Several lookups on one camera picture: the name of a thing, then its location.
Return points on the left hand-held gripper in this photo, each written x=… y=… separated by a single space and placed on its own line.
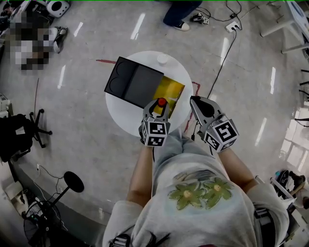
x=155 y=133

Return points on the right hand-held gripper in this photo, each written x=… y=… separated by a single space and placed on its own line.
x=224 y=136

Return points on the red round object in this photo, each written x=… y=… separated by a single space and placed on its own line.
x=162 y=102

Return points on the black tray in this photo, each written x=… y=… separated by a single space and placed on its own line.
x=135 y=84

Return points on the person's right forearm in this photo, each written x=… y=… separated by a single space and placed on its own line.
x=237 y=168

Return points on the person's left forearm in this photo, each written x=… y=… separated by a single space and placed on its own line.
x=141 y=178

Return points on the small white jar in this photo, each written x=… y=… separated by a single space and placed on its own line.
x=162 y=59

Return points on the white power strip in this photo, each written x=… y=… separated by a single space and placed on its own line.
x=233 y=26

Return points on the hand-held gripper on floor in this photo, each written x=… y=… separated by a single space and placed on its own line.
x=201 y=19

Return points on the grey flower-print shirt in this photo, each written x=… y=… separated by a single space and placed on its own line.
x=198 y=212

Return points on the black round-base stand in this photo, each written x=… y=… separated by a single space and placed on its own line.
x=73 y=182

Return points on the white metal-leg table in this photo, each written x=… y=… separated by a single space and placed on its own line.
x=287 y=21

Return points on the black office chair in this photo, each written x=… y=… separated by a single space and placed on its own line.
x=14 y=137

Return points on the black floor fan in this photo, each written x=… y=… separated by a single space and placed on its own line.
x=41 y=224

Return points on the black frame chair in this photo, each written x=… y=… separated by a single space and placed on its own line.
x=304 y=91

